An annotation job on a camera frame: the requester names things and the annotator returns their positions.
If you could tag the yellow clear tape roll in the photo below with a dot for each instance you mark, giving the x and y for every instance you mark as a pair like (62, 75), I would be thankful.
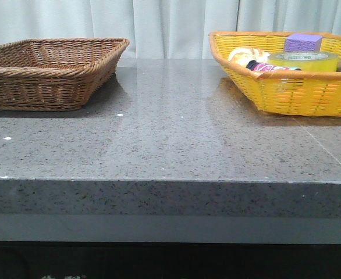
(306, 61)

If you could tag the croissant bread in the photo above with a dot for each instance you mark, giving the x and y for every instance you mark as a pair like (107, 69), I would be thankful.
(247, 54)

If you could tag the white curtain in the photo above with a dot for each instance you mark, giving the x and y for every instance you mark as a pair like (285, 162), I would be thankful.
(163, 29)

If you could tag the brown wicker basket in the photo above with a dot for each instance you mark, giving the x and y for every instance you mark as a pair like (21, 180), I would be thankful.
(56, 74)

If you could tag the purple foam cube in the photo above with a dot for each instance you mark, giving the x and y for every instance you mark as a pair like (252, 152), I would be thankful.
(299, 42)

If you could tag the yellow woven basket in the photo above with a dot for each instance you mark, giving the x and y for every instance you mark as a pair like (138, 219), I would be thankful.
(285, 92)

